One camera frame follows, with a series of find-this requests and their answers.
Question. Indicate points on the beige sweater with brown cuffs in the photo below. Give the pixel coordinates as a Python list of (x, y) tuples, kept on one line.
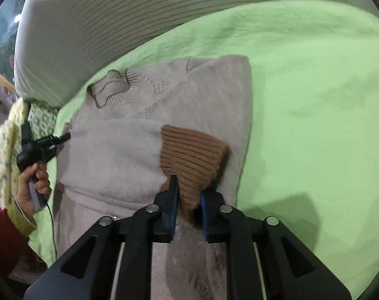
[(130, 150)]

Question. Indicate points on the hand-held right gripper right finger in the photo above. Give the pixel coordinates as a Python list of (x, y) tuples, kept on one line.
[(205, 214)]

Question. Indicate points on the green checked printed pillow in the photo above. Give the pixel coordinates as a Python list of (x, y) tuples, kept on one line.
[(41, 122)]

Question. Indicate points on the grey striped pillow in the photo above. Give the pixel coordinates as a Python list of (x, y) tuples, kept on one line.
[(114, 22)]

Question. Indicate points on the person's left hand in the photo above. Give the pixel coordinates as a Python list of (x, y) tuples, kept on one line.
[(25, 193)]

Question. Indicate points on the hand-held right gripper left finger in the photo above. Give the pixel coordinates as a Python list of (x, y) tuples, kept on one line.
[(173, 207)]

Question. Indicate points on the yellow patterned pillow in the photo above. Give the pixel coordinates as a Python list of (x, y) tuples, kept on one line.
[(5, 150)]

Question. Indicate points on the person's left forearm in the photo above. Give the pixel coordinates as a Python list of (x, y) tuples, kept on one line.
[(5, 240)]

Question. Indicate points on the green bedsheet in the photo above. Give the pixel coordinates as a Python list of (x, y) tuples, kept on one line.
[(302, 100)]

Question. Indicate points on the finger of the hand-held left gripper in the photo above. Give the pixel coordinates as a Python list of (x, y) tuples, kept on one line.
[(61, 137)]

